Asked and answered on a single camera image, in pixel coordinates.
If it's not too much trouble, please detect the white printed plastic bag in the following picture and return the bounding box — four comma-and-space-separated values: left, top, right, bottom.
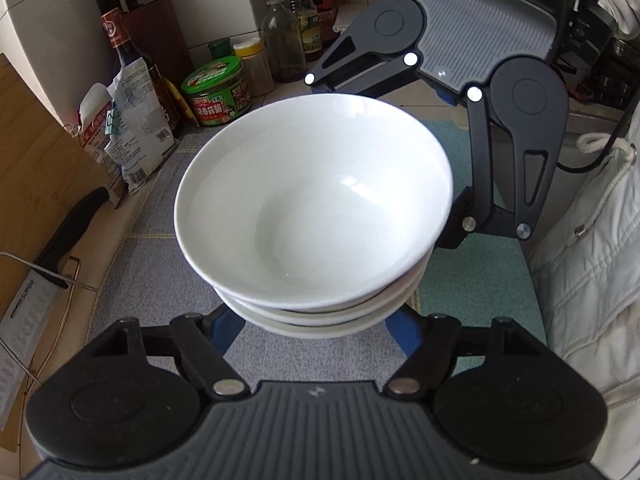
102, 57, 178, 196

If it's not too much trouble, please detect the tall dark sauce bottle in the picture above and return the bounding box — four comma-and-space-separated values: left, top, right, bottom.
99, 6, 182, 133

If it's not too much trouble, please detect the metal wire rack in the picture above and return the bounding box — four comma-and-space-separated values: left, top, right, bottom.
0, 252, 98, 396

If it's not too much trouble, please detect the clear glass bottle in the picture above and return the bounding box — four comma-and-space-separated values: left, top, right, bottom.
261, 0, 307, 84

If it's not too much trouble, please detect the dark bottle with green label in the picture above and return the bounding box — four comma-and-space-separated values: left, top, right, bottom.
285, 0, 323, 63

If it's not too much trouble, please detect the yellow packet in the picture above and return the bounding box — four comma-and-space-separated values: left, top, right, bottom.
162, 77, 183, 121

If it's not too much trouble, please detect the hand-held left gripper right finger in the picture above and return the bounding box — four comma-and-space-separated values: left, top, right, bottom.
382, 301, 548, 401

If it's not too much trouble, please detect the green lidded sauce jar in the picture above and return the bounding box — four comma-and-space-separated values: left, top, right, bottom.
180, 56, 252, 127

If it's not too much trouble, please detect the wooden cutting board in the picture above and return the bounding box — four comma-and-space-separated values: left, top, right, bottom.
0, 52, 128, 431

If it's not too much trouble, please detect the black handled kitchen knife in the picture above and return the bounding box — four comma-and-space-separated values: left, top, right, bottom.
0, 186, 112, 433

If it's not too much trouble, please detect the white jacket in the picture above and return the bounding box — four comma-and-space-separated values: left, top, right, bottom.
525, 0, 640, 480

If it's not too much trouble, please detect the grey woven cloth mat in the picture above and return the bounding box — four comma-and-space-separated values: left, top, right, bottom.
87, 132, 501, 396

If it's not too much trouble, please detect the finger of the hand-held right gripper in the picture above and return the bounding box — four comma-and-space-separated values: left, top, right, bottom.
304, 34, 421, 99
434, 86, 557, 251

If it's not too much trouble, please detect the red and white packet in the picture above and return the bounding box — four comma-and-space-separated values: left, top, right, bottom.
75, 82, 126, 196

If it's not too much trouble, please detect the yellow lidded spice jar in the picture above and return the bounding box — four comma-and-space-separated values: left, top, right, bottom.
233, 37, 275, 97

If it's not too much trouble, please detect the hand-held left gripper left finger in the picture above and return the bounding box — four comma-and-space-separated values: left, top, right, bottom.
87, 304, 251, 402

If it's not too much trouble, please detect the green capped bottle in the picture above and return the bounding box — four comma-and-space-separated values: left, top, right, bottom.
207, 37, 233, 61

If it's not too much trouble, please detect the white plastic lidded box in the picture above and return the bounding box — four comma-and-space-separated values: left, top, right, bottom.
332, 2, 371, 36

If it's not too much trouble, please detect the plain white bowl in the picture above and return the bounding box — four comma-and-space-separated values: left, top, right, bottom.
173, 94, 455, 311
212, 255, 430, 326
222, 280, 421, 340

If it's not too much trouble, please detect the teal cloth mat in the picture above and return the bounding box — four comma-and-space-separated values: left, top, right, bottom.
417, 117, 548, 356

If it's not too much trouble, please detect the brown knife block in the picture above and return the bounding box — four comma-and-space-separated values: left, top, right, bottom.
90, 0, 196, 81

